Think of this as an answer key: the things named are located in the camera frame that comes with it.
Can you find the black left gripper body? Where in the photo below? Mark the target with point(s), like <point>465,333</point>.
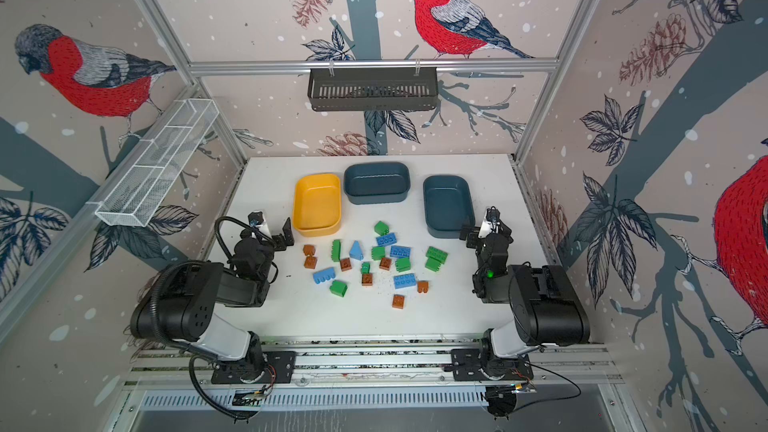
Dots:
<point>274,236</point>

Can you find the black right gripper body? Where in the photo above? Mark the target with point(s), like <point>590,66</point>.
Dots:
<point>489,236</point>

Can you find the long green lego brick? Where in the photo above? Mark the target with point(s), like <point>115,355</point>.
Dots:
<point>336,250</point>

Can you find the light blue sloped lego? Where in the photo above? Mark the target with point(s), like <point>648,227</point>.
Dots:
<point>356,251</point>

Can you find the green lego top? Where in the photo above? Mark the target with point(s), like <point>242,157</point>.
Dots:
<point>381,228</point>

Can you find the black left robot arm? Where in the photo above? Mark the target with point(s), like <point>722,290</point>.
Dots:
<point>178,311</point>

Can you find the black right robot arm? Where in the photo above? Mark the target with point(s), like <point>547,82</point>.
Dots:
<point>544,305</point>

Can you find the yellow plastic bin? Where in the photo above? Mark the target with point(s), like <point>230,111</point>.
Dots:
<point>317,207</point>

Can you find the right dark teal bin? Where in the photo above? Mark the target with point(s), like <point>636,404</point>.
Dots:
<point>448,206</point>

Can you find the dark teal bin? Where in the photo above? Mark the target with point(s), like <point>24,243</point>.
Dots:
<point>448,206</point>
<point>377,183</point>

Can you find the middle dark teal bin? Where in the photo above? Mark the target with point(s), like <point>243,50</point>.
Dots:
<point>377,183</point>

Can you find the blue lego lower plate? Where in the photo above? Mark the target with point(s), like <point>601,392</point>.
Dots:
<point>404,281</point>

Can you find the blue lego plate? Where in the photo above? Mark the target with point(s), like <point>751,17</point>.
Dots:
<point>386,240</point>
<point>398,252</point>
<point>404,281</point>

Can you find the blue lego middle plate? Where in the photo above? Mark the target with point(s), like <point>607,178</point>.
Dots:
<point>398,252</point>

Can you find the blue lego upper plate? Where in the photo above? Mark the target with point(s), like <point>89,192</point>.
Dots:
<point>386,240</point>

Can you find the brown lego bottom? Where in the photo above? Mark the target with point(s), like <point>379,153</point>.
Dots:
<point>398,302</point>

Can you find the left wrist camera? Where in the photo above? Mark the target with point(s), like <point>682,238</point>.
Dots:
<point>256,219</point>

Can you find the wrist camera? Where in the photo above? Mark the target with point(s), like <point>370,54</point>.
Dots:
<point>491,222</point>
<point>256,219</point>

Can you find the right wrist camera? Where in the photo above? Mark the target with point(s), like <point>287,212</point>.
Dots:
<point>491,222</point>

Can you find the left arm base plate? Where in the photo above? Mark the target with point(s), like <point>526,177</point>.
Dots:
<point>261,368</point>

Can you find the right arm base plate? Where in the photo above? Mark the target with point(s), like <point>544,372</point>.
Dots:
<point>475,365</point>

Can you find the white mesh wall shelf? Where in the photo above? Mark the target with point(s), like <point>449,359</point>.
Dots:
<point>162,156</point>

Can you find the black hanging wire basket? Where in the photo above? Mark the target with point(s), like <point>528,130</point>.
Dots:
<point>373,89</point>

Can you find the aluminium mounting rail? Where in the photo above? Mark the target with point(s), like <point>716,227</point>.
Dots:
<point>350,363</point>

